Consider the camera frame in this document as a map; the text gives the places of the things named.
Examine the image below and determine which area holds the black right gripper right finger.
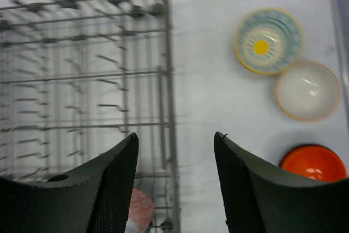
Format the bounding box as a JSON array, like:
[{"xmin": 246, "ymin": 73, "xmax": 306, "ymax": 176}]
[{"xmin": 214, "ymin": 132, "xmax": 348, "ymax": 233}]

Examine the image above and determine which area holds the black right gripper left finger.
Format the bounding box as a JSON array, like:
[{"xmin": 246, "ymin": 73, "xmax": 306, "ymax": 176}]
[{"xmin": 1, "ymin": 133, "xmax": 139, "ymax": 232}]

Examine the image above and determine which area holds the pink rimmed white bowl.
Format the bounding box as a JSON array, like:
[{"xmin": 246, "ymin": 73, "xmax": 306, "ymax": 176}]
[{"xmin": 125, "ymin": 188, "xmax": 155, "ymax": 233}]

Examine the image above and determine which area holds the orange bowl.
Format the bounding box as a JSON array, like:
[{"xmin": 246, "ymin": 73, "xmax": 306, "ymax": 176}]
[{"xmin": 279, "ymin": 144, "xmax": 347, "ymax": 182}]

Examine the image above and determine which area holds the beige white bowl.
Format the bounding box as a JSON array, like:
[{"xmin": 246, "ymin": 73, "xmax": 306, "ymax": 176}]
[{"xmin": 274, "ymin": 60, "xmax": 342, "ymax": 122}]

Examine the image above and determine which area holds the grey wire dish rack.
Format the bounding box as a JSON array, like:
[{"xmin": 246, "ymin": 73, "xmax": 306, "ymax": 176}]
[{"xmin": 1, "ymin": 0, "xmax": 180, "ymax": 232}]

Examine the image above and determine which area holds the floral white bowl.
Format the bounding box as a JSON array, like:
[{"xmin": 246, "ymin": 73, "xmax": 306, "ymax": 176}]
[{"xmin": 232, "ymin": 8, "xmax": 304, "ymax": 75}]

